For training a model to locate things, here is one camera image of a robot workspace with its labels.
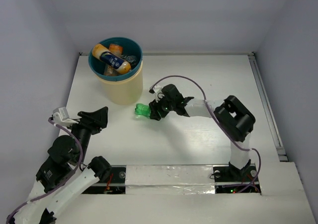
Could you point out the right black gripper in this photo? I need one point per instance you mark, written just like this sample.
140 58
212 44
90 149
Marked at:
155 108

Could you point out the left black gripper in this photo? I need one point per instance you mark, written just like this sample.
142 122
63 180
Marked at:
90 121

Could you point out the green plastic bottle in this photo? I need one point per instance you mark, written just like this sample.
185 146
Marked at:
142 110

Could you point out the clear bottle blue label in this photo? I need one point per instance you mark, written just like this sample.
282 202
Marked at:
131 59

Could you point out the yellow bottle blue label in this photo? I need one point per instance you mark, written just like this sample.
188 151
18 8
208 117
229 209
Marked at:
105 55

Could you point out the orange bottle white label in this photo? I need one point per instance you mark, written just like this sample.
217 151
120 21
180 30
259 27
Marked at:
116 50

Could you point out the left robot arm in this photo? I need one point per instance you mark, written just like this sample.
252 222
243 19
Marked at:
56 184

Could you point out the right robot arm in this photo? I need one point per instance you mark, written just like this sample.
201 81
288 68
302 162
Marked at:
233 117

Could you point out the teal and cream bin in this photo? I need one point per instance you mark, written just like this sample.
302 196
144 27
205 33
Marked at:
122 89

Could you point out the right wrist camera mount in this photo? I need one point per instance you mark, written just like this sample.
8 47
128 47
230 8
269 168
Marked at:
156 90

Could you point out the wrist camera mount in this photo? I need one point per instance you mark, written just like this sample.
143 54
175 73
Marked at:
156 90
61 117

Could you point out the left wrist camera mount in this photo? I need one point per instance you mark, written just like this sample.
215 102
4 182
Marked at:
61 117

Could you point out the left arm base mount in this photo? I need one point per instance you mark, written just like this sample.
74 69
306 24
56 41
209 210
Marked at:
115 184

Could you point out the silver taped front rail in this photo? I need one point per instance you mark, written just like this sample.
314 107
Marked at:
169 180

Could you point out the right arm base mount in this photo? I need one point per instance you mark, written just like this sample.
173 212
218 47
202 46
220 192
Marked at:
230 180

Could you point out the aluminium rail right edge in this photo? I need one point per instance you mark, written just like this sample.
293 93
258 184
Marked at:
267 109

